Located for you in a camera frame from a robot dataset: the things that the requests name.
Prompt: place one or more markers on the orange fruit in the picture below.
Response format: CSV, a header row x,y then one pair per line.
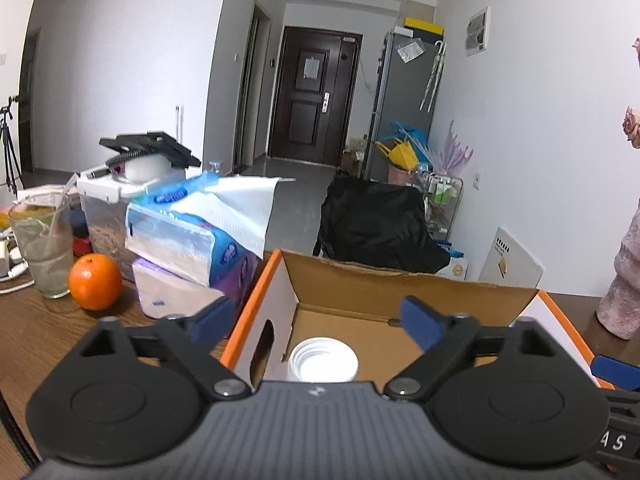
x,y
95,282

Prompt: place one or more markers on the white flat carton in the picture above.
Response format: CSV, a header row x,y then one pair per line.
x,y
507,262

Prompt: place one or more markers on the blue and yellow bags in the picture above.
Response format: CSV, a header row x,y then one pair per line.
x,y
402,150

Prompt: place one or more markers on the white tissue pack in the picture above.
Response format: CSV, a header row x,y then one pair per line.
x,y
170,292

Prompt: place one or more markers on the black tripod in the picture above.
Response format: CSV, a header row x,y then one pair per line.
x,y
7,145

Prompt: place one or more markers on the grey refrigerator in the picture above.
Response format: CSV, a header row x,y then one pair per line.
x,y
400,110

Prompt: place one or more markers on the black folding holder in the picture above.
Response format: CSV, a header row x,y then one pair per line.
x,y
155,145

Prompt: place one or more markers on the blue tissue pack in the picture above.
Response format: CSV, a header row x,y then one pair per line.
x,y
190,232

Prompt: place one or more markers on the red cardboard box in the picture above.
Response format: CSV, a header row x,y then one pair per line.
x,y
350,287

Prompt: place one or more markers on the pink textured vase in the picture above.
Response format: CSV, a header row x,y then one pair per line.
x,y
622,285

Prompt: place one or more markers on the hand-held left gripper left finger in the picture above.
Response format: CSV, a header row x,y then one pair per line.
x,y
215,322

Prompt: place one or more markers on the yellow box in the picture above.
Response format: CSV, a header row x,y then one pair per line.
x,y
424,26

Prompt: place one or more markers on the wall socket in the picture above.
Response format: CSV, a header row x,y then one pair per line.
x,y
477,181

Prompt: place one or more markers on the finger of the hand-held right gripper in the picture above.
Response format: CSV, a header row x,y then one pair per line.
x,y
620,374

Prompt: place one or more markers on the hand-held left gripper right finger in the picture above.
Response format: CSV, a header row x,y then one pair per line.
x,y
422,322

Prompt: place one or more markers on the black bag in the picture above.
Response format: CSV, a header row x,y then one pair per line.
x,y
375,225

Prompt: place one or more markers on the drinking glass with straw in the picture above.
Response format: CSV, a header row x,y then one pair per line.
x,y
42,255

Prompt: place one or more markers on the white paper notice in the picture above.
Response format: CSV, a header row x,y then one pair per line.
x,y
313,68

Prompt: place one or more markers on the white electrical panel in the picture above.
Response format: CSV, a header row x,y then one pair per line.
x,y
477,31

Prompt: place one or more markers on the thin white rod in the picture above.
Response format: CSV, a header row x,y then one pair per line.
x,y
177,122

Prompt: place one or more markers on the clear plastic bag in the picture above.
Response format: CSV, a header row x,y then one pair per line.
x,y
410,51

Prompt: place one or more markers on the white folded umbrella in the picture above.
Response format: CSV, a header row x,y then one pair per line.
x,y
434,75

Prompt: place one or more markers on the clear plastic food container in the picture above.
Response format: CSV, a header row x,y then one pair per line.
x,y
105,215

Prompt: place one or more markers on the dark brown door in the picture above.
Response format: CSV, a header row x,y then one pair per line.
x,y
310,110

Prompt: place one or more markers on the purple feather decoration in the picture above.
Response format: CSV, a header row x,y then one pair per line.
x,y
452,152

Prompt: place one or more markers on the white bottle cap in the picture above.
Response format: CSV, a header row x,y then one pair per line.
x,y
322,362

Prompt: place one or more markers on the pink bucket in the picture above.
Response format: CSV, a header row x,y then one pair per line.
x,y
400,175

